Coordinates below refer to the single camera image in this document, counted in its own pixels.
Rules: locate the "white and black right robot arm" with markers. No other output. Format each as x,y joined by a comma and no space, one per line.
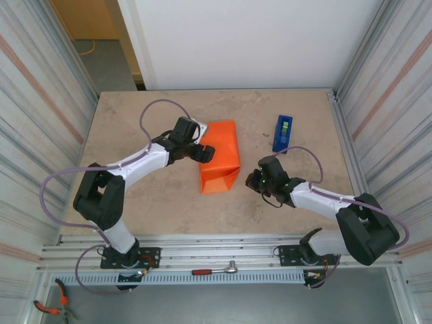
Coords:
368,233

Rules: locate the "blue tape dispenser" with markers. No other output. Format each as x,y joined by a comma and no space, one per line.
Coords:
281,135

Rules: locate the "green tape roll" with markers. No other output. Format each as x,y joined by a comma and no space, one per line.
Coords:
285,127

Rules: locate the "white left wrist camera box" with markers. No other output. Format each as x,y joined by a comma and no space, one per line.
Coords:
202,130

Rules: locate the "aluminium rail frame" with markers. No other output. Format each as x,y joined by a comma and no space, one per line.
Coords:
219,249

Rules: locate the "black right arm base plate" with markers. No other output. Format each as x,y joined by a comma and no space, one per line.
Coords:
287,253

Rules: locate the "white door frame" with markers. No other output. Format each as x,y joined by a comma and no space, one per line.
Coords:
138,44

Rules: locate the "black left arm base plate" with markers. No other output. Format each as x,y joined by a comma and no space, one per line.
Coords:
152,253

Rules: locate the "aluminium frame post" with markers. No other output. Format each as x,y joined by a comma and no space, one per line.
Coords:
76,67
362,50

